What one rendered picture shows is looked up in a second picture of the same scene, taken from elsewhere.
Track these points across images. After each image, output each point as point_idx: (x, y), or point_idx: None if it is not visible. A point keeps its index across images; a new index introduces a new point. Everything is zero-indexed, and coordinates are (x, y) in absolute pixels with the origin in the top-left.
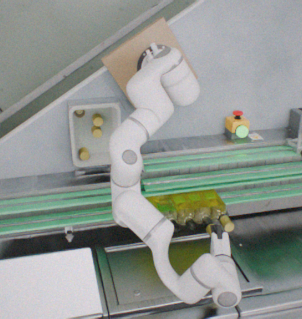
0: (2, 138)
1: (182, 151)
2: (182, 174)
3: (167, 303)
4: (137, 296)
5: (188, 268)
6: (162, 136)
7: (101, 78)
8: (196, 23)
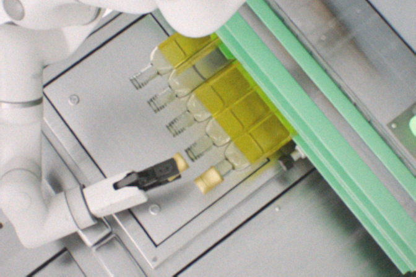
0: None
1: (304, 36)
2: None
3: (65, 148)
4: (67, 104)
5: (17, 167)
6: None
7: None
8: None
